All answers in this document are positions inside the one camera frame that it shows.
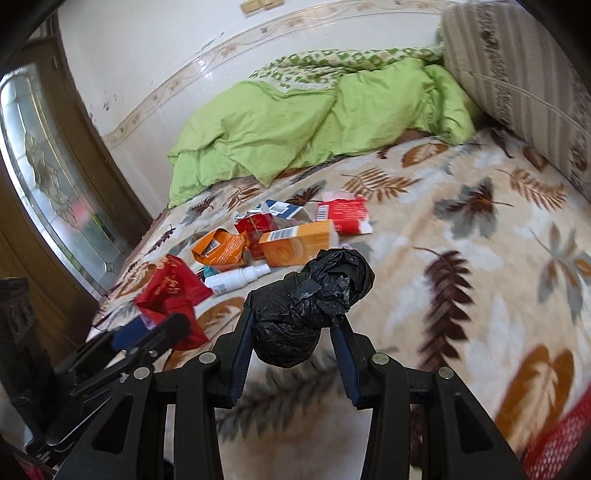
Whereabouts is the beige wall switch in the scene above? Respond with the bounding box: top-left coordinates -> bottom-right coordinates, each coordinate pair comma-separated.
241,0 -> 282,17

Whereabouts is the red fly swatter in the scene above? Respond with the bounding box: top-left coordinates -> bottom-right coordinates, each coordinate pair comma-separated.
522,401 -> 591,480

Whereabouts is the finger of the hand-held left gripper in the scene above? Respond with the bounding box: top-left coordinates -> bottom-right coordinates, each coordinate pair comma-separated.
46,314 -> 192,444
55,333 -> 117,385

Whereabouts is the green quilt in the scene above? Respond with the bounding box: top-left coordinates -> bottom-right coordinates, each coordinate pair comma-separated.
167,46 -> 483,208

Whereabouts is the striped beige pillow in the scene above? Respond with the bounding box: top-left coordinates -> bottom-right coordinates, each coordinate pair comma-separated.
438,2 -> 591,204

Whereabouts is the wooden door with glass pane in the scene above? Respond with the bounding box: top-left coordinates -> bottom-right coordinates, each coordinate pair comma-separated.
0,14 -> 153,370

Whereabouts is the red tissue packet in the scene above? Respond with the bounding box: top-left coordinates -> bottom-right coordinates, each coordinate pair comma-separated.
316,194 -> 374,236

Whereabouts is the leaf print blanket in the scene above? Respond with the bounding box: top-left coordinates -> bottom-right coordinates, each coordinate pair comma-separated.
88,124 -> 591,480

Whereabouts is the red plastic bag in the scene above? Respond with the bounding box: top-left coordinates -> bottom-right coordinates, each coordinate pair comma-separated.
134,255 -> 214,352

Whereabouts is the white spray bottle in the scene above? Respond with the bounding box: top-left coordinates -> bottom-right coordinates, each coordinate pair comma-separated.
203,263 -> 272,296

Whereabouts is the orange cardboard box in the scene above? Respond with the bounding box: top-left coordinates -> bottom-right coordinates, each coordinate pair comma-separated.
259,220 -> 340,268

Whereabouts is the blue and white box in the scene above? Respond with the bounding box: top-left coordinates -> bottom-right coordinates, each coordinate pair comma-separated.
259,199 -> 305,220

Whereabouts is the black garbage bag roll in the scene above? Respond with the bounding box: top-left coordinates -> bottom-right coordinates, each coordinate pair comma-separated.
244,248 -> 376,368

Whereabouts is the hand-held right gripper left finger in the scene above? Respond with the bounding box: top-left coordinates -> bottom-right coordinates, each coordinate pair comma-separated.
58,311 -> 257,480

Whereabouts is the dark wooden furniture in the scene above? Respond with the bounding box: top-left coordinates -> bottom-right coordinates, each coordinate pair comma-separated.
0,277 -> 56,444

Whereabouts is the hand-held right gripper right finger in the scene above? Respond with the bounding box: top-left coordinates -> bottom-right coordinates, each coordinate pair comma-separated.
330,318 -> 527,480

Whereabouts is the orange snack packet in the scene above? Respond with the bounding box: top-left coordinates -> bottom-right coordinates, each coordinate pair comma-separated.
191,229 -> 250,272

